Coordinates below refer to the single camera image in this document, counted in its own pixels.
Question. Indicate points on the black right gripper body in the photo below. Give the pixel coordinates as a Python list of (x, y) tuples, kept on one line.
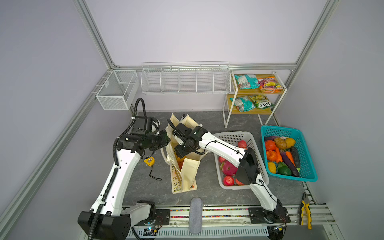
[(183, 149)]

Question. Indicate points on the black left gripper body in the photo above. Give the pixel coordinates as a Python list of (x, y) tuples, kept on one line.
[(157, 141)]

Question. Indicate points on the cream floral tote bag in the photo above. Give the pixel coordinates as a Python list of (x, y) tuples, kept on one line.
[(183, 169)]

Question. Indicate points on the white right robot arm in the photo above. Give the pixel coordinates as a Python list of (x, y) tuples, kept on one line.
[(199, 141)]

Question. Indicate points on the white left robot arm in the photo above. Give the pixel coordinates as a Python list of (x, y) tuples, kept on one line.
[(105, 220)]

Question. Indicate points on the teal snack bag lower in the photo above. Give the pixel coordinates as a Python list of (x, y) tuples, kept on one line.
[(243, 104)]

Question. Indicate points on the teal snack bag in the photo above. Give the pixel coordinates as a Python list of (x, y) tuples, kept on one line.
[(246, 82), (243, 104)]

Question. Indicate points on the green Fox's candy bag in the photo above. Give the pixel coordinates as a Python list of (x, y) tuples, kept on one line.
[(261, 102)]

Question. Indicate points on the teal snack bag upper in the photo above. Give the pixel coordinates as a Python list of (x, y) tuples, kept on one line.
[(246, 82)]

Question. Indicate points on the yellow tape measure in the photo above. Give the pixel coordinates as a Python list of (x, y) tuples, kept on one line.
[(150, 162)]

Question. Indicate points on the red apple middle left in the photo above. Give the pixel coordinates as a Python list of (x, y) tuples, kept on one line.
[(221, 160)]

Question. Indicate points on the red apple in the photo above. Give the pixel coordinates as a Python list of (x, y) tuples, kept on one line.
[(221, 160), (228, 181), (238, 182), (242, 144)]

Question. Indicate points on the white plastic basket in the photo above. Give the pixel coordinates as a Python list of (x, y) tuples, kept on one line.
[(233, 138)]

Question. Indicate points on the pink dragon fruit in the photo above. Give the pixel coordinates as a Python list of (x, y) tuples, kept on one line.
[(228, 169)]

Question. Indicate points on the red apple back right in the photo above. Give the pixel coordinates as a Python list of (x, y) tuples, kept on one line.
[(242, 144)]

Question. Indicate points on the red apple front left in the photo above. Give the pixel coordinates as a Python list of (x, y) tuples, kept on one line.
[(228, 181)]

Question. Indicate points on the red apple centre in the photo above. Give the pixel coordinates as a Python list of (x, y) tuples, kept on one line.
[(238, 182)]

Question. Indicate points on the red tomato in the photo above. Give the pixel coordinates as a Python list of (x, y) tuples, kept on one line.
[(270, 145)]

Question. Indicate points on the grey padded cylinder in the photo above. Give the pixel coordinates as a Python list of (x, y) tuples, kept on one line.
[(196, 216)]

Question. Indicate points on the orange bell pepper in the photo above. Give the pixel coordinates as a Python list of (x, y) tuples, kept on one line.
[(272, 156)]

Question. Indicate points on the yellow bell pepper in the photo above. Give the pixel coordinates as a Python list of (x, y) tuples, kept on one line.
[(272, 167)]

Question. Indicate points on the white two-tier wooden shelf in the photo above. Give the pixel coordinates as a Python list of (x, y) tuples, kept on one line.
[(254, 94)]

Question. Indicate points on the orange carrot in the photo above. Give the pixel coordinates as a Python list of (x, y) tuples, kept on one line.
[(279, 157), (290, 156)]

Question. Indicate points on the brown potato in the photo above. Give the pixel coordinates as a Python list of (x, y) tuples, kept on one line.
[(280, 143)]

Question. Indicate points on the green bell pepper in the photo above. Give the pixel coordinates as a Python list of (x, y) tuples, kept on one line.
[(283, 169)]

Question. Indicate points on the yellow mango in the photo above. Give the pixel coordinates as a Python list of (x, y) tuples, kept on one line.
[(290, 143)]

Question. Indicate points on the dark cucumber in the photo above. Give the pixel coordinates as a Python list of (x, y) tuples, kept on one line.
[(296, 157)]

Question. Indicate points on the purple eggplant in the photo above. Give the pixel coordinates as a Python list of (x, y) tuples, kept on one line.
[(289, 163)]

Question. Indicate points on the teal plastic basket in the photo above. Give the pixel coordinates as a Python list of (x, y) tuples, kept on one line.
[(307, 171)]

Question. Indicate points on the yellow black pliers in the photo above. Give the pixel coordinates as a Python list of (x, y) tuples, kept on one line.
[(305, 211)]

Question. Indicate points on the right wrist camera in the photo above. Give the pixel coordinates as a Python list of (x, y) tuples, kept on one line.
[(182, 131)]

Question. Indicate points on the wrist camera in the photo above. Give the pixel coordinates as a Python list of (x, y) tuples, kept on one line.
[(144, 126), (182, 131)]

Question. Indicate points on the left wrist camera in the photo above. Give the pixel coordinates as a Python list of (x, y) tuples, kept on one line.
[(144, 126)]

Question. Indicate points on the white wire cube basket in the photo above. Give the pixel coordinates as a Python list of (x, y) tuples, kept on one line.
[(118, 90)]

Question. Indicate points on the white wire wall rack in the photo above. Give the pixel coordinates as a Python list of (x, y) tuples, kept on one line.
[(186, 77)]

